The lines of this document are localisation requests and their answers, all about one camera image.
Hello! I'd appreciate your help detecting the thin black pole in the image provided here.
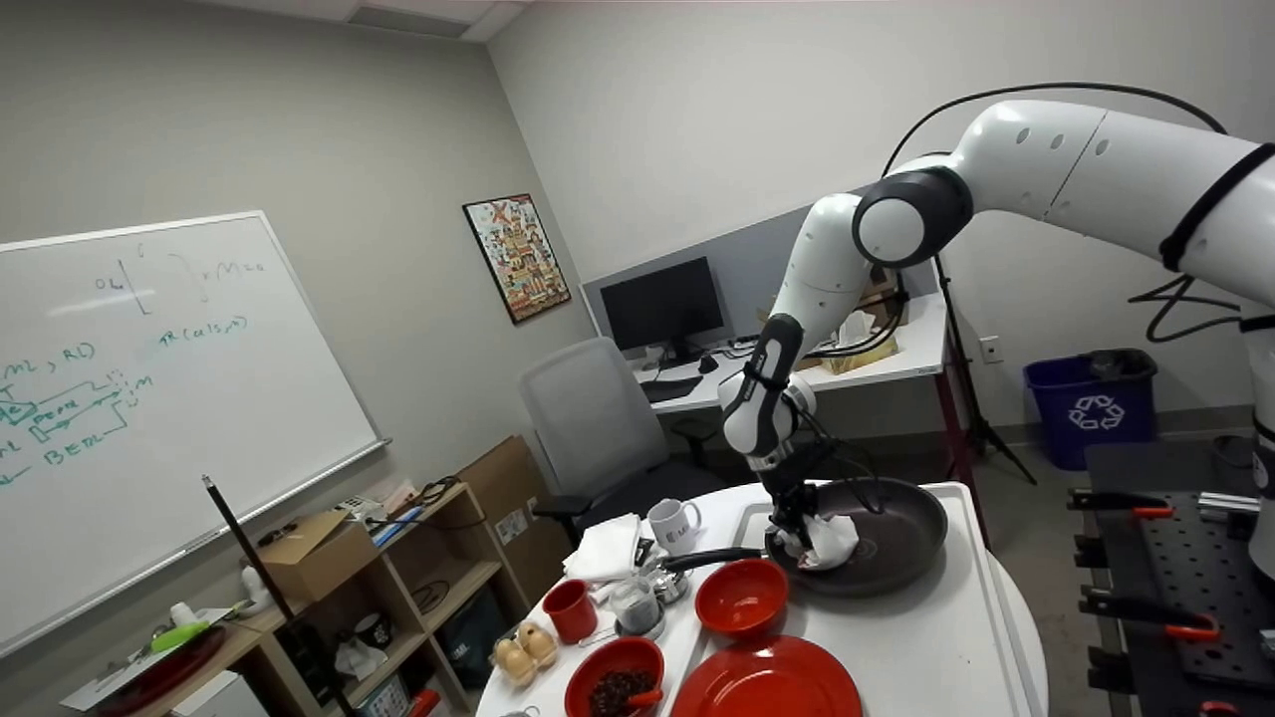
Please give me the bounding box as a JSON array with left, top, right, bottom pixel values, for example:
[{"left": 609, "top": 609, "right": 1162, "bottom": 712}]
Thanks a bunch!
[{"left": 199, "top": 473, "right": 344, "bottom": 717}]

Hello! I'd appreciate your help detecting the white napkin stack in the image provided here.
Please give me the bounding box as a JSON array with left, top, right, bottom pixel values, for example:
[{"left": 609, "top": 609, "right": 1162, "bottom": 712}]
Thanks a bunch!
[{"left": 562, "top": 512, "right": 652, "bottom": 588}]

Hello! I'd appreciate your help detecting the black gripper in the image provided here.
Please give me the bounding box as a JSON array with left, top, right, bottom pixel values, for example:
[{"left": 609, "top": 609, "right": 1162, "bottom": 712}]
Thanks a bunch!
[{"left": 765, "top": 455, "right": 825, "bottom": 561}]

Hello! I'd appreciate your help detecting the wooden shelf unit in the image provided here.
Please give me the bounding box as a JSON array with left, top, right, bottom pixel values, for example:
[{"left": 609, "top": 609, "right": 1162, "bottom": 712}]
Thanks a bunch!
[{"left": 54, "top": 479, "right": 532, "bottom": 717}]

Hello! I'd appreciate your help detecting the white plastic tray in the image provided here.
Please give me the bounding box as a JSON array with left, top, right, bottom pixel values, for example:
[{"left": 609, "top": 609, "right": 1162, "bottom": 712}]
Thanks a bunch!
[{"left": 663, "top": 479, "right": 1037, "bottom": 717}]

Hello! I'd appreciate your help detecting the green plastic item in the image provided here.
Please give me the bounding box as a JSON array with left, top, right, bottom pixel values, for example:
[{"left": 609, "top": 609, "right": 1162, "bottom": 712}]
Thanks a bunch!
[{"left": 147, "top": 615, "right": 215, "bottom": 655}]

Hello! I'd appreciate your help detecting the white office desk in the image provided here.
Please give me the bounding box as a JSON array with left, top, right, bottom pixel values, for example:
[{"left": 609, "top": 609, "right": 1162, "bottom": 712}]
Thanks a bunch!
[{"left": 633, "top": 290, "right": 953, "bottom": 432}]

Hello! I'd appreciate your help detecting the metal shaker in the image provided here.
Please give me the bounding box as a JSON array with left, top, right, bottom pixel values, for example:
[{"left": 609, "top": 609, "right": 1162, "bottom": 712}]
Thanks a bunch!
[
  {"left": 645, "top": 560, "right": 693, "bottom": 609},
  {"left": 609, "top": 580, "right": 667, "bottom": 639}
]

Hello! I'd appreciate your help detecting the small brown cardboard box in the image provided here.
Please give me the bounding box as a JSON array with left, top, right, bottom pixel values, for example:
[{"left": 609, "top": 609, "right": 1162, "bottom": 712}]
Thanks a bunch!
[{"left": 255, "top": 512, "right": 386, "bottom": 609}]

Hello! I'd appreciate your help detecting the red cup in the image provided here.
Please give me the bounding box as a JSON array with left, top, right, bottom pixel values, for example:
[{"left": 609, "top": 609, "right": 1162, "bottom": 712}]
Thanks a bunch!
[{"left": 539, "top": 580, "right": 603, "bottom": 650}]

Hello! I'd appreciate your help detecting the red shallow dish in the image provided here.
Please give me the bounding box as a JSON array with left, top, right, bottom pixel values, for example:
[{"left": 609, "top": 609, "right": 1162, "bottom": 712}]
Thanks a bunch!
[{"left": 91, "top": 626, "right": 232, "bottom": 712}]

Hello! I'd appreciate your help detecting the framed colourful poster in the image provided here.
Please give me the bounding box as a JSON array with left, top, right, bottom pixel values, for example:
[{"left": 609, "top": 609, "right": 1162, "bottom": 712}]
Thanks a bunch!
[{"left": 459, "top": 190, "right": 578, "bottom": 331}]

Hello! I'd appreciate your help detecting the round white table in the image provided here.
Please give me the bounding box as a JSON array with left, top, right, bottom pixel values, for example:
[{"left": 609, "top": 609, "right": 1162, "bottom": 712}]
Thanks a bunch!
[{"left": 471, "top": 479, "right": 1053, "bottom": 717}]

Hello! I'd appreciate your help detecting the large brown cardboard box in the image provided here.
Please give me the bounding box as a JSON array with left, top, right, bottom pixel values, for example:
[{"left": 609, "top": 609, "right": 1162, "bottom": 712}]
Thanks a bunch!
[{"left": 455, "top": 433, "right": 578, "bottom": 603}]

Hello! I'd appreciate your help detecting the red bowl with dark food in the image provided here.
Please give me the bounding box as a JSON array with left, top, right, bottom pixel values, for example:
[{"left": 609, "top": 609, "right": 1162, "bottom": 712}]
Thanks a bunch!
[{"left": 562, "top": 635, "right": 671, "bottom": 717}]

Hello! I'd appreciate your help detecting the black workbench table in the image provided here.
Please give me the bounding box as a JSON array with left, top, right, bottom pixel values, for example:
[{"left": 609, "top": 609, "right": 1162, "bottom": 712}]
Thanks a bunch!
[{"left": 1085, "top": 433, "right": 1275, "bottom": 717}]

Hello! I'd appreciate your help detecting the beige bread roll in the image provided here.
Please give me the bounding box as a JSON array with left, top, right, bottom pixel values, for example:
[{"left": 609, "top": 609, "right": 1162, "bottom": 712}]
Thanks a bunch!
[
  {"left": 513, "top": 617, "right": 562, "bottom": 671},
  {"left": 489, "top": 635, "right": 532, "bottom": 691}
]

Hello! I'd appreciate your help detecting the black computer monitor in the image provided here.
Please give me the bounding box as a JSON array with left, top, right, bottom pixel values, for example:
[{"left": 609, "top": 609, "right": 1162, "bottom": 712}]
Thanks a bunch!
[{"left": 592, "top": 252, "right": 730, "bottom": 371}]

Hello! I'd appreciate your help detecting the black frying pan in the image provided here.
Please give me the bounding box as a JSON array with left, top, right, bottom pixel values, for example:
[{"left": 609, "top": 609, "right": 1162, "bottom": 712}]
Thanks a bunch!
[{"left": 657, "top": 473, "right": 955, "bottom": 603}]

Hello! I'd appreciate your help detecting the grey office chair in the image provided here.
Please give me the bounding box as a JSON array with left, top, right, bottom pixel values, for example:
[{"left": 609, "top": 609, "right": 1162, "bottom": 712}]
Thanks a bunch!
[{"left": 516, "top": 334, "right": 730, "bottom": 542}]

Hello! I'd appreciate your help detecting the black keyboard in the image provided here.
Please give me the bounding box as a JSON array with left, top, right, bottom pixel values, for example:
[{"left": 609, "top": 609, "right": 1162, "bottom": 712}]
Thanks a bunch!
[{"left": 637, "top": 376, "right": 709, "bottom": 406}]

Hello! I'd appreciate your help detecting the small white bottle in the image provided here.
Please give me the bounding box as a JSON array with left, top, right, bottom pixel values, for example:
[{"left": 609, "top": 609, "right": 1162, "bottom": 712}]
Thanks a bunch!
[{"left": 235, "top": 561, "right": 272, "bottom": 615}]

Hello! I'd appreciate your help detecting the stack of books and papers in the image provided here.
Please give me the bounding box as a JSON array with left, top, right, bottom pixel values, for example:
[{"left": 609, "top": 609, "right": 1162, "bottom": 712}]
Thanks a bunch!
[{"left": 336, "top": 479, "right": 433, "bottom": 550}]

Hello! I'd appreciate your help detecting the white mug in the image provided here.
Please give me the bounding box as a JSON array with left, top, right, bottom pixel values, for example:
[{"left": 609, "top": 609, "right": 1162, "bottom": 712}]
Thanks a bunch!
[{"left": 643, "top": 493, "right": 705, "bottom": 556}]

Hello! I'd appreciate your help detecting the empty red bowl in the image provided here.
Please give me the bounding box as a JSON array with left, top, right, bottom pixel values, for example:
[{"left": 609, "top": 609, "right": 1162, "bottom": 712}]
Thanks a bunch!
[{"left": 693, "top": 556, "right": 798, "bottom": 642}]

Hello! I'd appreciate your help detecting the large red plate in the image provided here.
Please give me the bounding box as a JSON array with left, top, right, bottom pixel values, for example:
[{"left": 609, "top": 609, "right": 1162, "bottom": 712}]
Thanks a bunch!
[{"left": 671, "top": 635, "right": 870, "bottom": 717}]

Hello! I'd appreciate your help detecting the wall whiteboard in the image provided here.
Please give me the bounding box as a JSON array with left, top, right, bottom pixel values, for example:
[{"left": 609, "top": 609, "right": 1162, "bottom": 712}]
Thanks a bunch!
[{"left": 0, "top": 206, "right": 389, "bottom": 663}]

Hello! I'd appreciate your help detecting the grey desk partition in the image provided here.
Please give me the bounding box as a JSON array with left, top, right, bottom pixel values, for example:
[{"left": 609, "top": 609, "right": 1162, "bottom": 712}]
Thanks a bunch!
[{"left": 580, "top": 202, "right": 837, "bottom": 351}]

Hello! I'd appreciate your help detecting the blue recycling bin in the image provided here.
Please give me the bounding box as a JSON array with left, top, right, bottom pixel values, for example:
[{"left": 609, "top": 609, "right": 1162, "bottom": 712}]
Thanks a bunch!
[{"left": 1021, "top": 349, "right": 1162, "bottom": 473}]

